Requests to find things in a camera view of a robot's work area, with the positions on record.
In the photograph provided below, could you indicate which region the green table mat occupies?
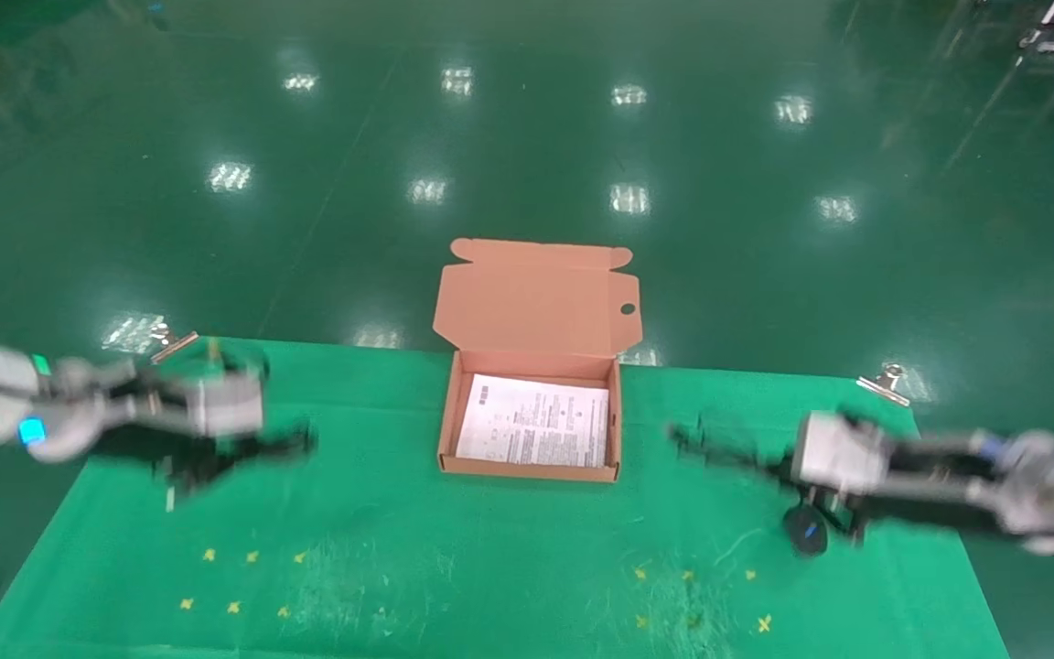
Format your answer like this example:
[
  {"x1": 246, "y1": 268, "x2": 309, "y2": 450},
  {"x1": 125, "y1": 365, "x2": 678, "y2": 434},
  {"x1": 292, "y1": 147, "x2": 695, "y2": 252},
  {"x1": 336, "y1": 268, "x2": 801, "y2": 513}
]
[{"x1": 0, "y1": 336, "x2": 1011, "y2": 659}]

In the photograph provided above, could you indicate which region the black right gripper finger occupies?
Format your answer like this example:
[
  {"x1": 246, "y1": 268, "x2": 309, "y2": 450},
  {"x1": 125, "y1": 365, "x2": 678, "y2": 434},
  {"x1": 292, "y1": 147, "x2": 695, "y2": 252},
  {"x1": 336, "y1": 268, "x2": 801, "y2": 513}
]
[
  {"x1": 668, "y1": 419, "x2": 798, "y2": 480},
  {"x1": 825, "y1": 499, "x2": 868, "y2": 550}
]

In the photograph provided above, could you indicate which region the black wired mouse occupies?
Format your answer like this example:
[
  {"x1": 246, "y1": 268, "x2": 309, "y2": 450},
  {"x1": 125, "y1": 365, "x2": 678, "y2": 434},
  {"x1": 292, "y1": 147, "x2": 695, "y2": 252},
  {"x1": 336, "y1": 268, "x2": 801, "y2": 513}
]
[{"x1": 782, "y1": 502, "x2": 831, "y2": 560}]

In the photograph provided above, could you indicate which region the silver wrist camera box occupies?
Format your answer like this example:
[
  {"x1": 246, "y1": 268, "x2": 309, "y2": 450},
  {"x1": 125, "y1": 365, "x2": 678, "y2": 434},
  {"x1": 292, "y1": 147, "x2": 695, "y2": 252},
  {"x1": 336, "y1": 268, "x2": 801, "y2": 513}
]
[
  {"x1": 187, "y1": 373, "x2": 265, "y2": 438},
  {"x1": 790, "y1": 411, "x2": 891, "y2": 497}
]

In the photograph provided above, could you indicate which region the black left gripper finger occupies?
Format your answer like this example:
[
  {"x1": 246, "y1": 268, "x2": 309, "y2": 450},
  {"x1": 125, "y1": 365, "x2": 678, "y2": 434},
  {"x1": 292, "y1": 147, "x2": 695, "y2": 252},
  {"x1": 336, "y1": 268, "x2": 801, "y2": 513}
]
[
  {"x1": 236, "y1": 424, "x2": 318, "y2": 466},
  {"x1": 156, "y1": 453, "x2": 221, "y2": 501}
]

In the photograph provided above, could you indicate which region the metal binder clip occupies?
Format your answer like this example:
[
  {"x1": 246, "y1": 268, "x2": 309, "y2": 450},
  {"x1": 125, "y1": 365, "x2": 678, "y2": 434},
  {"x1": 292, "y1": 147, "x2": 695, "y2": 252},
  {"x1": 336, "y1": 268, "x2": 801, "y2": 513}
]
[
  {"x1": 149, "y1": 321, "x2": 201, "y2": 365},
  {"x1": 856, "y1": 362, "x2": 912, "y2": 407}
]

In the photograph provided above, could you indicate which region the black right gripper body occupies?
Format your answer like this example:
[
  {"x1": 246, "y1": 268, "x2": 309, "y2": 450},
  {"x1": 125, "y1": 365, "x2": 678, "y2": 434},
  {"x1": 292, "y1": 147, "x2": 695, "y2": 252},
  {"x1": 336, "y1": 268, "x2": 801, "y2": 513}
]
[{"x1": 763, "y1": 456, "x2": 868, "y2": 543}]

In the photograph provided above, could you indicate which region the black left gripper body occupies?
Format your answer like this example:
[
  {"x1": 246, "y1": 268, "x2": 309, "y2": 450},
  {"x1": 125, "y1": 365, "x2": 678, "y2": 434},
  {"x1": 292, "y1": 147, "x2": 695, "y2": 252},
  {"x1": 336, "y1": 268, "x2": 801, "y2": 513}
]
[{"x1": 111, "y1": 426, "x2": 255, "y2": 488}]

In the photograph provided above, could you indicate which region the white printed instruction sheet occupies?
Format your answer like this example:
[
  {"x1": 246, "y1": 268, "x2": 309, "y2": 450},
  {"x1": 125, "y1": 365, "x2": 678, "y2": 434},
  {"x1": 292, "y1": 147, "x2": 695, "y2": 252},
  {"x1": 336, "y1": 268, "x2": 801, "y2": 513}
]
[{"x1": 456, "y1": 373, "x2": 611, "y2": 469}]

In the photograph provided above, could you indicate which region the orange cardboard box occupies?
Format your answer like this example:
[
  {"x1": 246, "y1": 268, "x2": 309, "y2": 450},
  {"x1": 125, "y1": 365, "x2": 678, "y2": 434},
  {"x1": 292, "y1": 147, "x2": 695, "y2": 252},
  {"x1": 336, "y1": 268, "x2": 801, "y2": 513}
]
[{"x1": 433, "y1": 238, "x2": 644, "y2": 483}]

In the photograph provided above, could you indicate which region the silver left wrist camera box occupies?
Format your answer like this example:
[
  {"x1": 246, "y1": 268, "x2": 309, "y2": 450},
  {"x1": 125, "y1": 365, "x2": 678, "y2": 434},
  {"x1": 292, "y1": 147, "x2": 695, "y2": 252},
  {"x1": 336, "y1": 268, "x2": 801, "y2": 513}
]
[{"x1": 187, "y1": 373, "x2": 265, "y2": 438}]

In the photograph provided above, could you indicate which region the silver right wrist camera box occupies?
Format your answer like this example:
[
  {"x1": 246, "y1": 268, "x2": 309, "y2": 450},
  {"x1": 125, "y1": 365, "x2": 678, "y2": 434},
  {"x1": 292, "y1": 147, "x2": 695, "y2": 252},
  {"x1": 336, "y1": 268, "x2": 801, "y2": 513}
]
[{"x1": 790, "y1": 411, "x2": 891, "y2": 497}]

